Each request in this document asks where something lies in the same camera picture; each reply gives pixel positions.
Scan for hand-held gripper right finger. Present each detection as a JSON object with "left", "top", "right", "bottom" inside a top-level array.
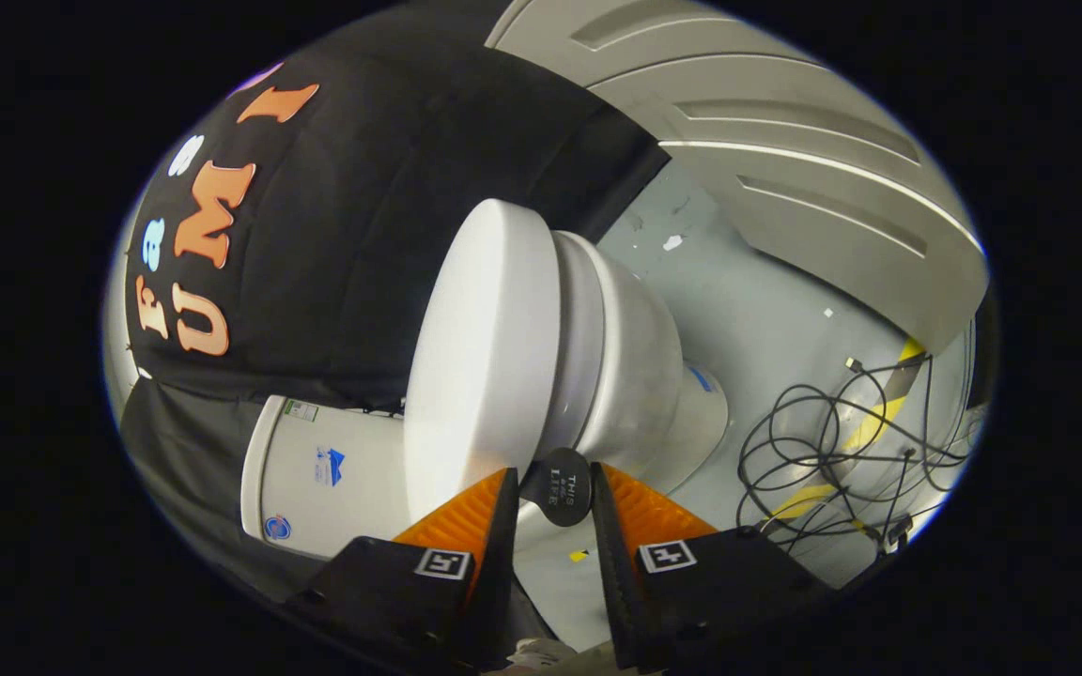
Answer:
[{"left": 590, "top": 462, "right": 833, "bottom": 672}]

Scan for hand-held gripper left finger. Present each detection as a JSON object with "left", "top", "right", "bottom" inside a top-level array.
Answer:
[{"left": 283, "top": 467, "right": 523, "bottom": 672}]

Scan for black round lid handle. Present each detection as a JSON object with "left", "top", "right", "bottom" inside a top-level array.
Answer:
[{"left": 519, "top": 447, "right": 594, "bottom": 528}]

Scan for white toilet lid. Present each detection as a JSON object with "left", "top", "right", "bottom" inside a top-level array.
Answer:
[{"left": 403, "top": 198, "right": 563, "bottom": 522}]

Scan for white toilet tank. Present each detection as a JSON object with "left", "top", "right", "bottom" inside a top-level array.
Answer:
[{"left": 240, "top": 395, "right": 415, "bottom": 561}]

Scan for white toilet bowl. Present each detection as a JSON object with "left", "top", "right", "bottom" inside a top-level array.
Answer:
[{"left": 515, "top": 230, "right": 730, "bottom": 555}]

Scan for yellow black floor tape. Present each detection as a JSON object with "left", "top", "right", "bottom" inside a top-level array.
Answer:
[{"left": 766, "top": 338, "right": 927, "bottom": 522}]

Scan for black backdrop cloth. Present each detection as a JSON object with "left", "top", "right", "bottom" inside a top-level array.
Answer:
[{"left": 118, "top": 38, "right": 672, "bottom": 602}]

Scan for black cable tangle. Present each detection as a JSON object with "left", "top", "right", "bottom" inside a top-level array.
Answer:
[{"left": 736, "top": 357, "right": 974, "bottom": 557}]

